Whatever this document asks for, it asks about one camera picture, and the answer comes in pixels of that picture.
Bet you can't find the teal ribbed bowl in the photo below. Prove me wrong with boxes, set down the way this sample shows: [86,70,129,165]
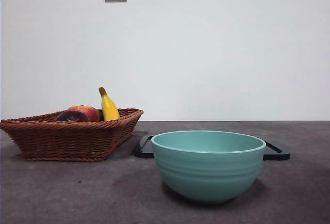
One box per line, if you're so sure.
[151,130,267,205]

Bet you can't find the dark red plum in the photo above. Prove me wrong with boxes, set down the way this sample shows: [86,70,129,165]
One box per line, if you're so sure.
[55,109,91,122]

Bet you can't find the yellow banana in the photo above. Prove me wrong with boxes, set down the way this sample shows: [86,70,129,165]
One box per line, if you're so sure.
[98,87,121,121]

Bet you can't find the red orange peach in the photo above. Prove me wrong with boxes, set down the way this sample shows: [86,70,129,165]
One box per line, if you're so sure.
[67,104,101,122]

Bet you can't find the brown wicker basket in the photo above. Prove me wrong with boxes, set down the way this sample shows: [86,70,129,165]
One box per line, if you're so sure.
[0,108,144,162]

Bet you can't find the dark rectangular tray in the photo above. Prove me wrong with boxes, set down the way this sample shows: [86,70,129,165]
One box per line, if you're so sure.
[134,135,291,161]

